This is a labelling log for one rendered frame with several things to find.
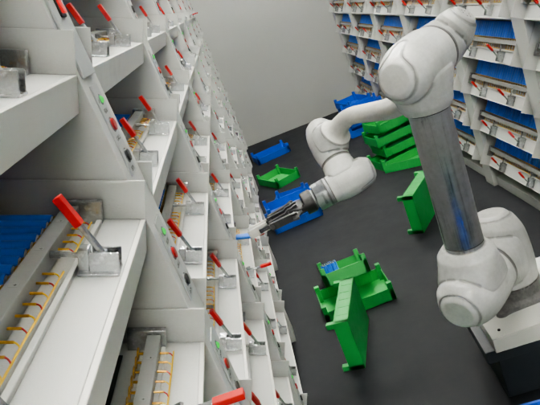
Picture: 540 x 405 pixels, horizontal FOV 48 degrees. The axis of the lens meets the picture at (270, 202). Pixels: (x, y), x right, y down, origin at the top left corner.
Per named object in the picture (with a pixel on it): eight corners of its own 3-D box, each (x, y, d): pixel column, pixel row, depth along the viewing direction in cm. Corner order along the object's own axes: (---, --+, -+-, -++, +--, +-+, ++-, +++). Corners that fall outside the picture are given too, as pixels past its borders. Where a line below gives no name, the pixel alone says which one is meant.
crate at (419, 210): (440, 204, 311) (425, 206, 315) (429, 169, 304) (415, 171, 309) (423, 233, 288) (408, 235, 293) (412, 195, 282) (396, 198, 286)
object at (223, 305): (236, 274, 156) (237, 223, 152) (251, 430, 98) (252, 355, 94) (157, 275, 154) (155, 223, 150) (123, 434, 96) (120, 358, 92)
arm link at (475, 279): (524, 295, 164) (496, 345, 149) (467, 290, 175) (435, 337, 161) (458, 15, 138) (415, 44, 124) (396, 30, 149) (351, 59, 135)
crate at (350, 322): (369, 319, 239) (349, 323, 241) (353, 276, 232) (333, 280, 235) (365, 368, 212) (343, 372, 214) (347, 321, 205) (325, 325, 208)
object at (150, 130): (177, 139, 144) (176, 80, 139) (153, 227, 86) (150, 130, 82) (90, 137, 142) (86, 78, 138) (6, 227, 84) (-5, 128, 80)
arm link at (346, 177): (341, 209, 194) (323, 177, 200) (383, 186, 193) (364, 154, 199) (334, 196, 185) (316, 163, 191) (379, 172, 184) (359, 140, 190)
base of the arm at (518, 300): (525, 264, 189) (521, 249, 188) (561, 295, 168) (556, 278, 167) (471, 286, 191) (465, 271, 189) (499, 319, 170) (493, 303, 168)
